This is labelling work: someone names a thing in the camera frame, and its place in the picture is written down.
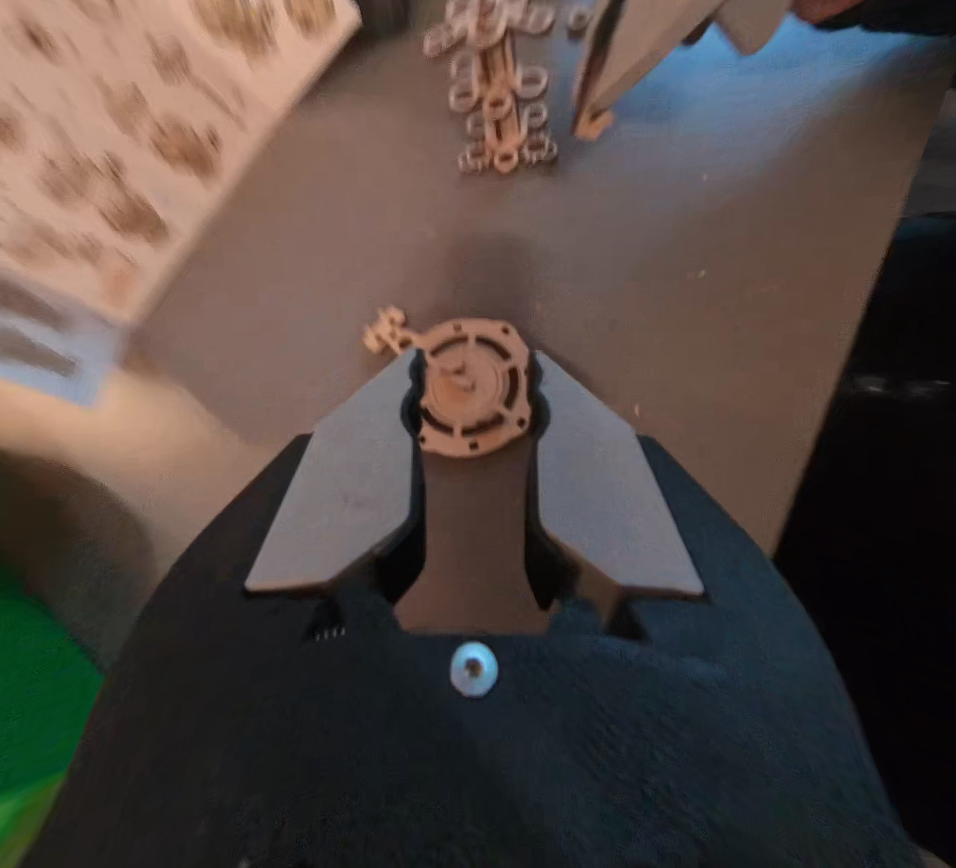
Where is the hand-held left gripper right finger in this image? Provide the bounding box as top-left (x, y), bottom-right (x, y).
top-left (525, 351), bottom-right (705, 611)

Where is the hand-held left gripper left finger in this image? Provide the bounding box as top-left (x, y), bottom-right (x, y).
top-left (245, 349), bottom-right (428, 604)

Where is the round slotted wooden disc part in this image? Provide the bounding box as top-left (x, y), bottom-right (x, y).
top-left (363, 306), bottom-right (535, 458)

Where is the large green plastic bin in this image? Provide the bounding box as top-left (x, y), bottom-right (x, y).
top-left (0, 565), bottom-right (106, 868)

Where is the folded assembly instruction sheet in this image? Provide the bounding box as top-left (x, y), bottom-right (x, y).
top-left (0, 0), bottom-right (364, 406)

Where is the wooden ring tower model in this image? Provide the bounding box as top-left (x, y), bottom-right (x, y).
top-left (422, 0), bottom-right (593, 176)

